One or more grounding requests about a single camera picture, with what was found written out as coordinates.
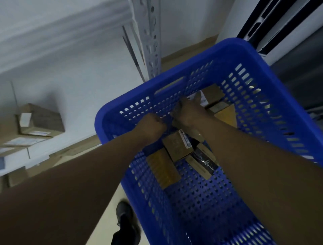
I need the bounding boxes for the torn brown cardboard sheet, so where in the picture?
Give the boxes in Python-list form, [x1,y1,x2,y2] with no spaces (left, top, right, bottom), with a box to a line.
[0,161,28,192]

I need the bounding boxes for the person's right hand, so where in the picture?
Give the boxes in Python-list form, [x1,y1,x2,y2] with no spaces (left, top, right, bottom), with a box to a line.
[171,97,210,129]

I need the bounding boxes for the blue plastic crate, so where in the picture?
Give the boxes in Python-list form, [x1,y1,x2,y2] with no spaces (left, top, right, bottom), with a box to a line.
[95,38,323,245]

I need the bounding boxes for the pile of parcels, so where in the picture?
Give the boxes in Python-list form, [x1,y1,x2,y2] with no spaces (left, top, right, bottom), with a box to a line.
[146,84,238,190]

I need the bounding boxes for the person's right forearm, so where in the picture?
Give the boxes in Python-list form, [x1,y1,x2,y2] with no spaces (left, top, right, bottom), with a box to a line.
[196,116,323,245]

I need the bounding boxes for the person's left hand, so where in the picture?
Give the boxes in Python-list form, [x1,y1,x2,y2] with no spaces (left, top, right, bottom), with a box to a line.
[134,113,168,147]

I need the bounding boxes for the brown parcel marked 1-3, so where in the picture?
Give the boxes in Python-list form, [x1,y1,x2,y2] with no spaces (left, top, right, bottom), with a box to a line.
[0,113,52,148]

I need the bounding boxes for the person's left leg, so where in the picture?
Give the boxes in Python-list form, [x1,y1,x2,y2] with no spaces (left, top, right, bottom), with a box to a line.
[111,222,142,245]

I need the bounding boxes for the white standing air conditioner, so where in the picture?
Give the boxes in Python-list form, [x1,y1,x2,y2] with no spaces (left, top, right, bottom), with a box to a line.
[217,0,323,66]

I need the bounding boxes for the person's left shoe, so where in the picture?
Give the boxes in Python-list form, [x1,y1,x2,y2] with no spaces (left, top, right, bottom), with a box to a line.
[116,201,138,228]

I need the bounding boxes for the white metal shelf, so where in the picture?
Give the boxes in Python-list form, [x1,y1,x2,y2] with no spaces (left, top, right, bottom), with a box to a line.
[0,0,162,177]

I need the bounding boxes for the person's left forearm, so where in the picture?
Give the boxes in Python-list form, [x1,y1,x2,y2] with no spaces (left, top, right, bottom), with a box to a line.
[0,131,152,245]

